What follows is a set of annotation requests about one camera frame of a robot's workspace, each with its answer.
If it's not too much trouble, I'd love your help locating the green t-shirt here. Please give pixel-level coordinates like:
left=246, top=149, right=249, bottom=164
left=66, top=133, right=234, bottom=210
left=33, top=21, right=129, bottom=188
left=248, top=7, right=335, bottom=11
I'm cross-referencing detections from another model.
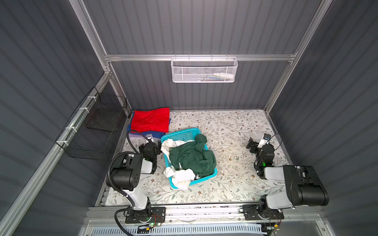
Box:
left=169, top=134, right=217, bottom=178

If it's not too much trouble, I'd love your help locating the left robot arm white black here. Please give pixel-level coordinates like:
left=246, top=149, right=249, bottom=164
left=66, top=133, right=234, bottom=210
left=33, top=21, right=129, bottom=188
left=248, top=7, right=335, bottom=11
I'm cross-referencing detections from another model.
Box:
left=106, top=142, right=161, bottom=215

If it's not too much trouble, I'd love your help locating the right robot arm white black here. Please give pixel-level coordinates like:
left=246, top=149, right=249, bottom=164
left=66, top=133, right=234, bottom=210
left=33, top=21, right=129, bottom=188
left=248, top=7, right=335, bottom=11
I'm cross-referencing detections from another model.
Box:
left=246, top=134, right=329, bottom=214

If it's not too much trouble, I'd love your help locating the lavender folded t-shirt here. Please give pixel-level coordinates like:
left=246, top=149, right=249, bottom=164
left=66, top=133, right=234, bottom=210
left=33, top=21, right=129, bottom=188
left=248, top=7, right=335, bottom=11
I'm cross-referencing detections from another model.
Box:
left=129, top=132, right=147, bottom=139

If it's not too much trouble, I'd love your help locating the red folded t-shirt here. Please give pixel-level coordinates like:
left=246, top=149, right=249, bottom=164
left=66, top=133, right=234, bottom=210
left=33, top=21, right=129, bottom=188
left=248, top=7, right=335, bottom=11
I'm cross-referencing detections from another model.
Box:
left=131, top=108, right=170, bottom=133

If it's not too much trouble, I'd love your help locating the white t-shirt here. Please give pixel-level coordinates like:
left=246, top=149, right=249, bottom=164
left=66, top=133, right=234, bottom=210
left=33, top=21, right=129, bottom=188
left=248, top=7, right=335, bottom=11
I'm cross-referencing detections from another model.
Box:
left=160, top=139, right=195, bottom=190

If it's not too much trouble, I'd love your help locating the white bottle in basket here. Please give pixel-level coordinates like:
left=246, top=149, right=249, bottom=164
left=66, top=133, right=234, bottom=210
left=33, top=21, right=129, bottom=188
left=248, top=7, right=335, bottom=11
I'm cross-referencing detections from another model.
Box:
left=213, top=72, right=235, bottom=80

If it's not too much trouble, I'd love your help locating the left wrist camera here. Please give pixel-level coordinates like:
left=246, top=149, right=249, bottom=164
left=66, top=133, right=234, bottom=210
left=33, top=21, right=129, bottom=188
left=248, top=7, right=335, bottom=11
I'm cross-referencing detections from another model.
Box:
left=146, top=134, right=154, bottom=142

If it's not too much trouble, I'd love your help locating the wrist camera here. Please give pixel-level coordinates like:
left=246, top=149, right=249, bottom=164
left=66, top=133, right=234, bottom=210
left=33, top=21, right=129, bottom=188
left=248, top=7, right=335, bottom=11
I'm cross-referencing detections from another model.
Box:
left=146, top=134, right=154, bottom=142
left=258, top=133, right=272, bottom=148

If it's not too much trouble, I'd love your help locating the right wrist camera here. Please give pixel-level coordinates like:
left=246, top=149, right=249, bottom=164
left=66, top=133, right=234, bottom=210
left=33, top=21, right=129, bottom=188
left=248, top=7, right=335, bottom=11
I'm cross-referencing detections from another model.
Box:
left=258, top=133, right=272, bottom=148

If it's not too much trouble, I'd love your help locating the black wire basket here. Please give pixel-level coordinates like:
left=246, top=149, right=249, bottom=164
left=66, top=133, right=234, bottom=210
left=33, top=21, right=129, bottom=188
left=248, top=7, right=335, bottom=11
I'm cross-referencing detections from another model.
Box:
left=56, top=88, right=128, bottom=161

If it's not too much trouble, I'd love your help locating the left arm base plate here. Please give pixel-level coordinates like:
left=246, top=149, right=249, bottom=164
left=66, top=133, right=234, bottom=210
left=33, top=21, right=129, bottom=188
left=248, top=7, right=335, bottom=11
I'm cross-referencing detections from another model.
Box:
left=124, top=207, right=166, bottom=224

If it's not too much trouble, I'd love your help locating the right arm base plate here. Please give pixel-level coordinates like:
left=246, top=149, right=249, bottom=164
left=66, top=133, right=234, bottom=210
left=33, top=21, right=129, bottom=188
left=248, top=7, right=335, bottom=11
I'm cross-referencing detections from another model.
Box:
left=239, top=204, right=284, bottom=221

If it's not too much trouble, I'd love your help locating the aluminium mounting rail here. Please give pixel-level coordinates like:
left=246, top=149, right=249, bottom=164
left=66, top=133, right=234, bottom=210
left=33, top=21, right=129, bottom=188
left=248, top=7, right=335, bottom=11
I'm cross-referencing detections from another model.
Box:
left=83, top=202, right=322, bottom=226

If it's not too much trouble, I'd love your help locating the white wire mesh basket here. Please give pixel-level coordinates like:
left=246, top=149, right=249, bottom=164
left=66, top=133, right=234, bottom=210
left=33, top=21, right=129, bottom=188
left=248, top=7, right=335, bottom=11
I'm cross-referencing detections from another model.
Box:
left=170, top=56, right=238, bottom=83

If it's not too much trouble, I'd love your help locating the white vented cable tray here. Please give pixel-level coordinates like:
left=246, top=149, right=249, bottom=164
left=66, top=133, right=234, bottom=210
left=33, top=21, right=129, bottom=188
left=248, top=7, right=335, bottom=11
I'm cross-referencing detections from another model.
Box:
left=90, top=223, right=265, bottom=236

